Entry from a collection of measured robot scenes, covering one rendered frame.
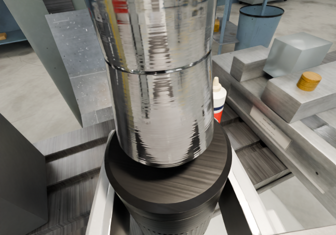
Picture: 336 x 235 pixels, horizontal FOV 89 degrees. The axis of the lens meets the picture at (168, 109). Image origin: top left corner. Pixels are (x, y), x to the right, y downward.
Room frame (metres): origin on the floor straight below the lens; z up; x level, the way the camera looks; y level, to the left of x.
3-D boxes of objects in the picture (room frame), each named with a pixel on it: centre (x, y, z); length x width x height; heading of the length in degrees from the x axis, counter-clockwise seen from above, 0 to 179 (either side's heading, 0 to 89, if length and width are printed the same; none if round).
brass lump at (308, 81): (0.19, -0.19, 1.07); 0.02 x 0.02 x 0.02
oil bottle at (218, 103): (0.23, -0.08, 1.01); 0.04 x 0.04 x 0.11
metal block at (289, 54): (0.26, -0.22, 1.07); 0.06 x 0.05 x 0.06; 106
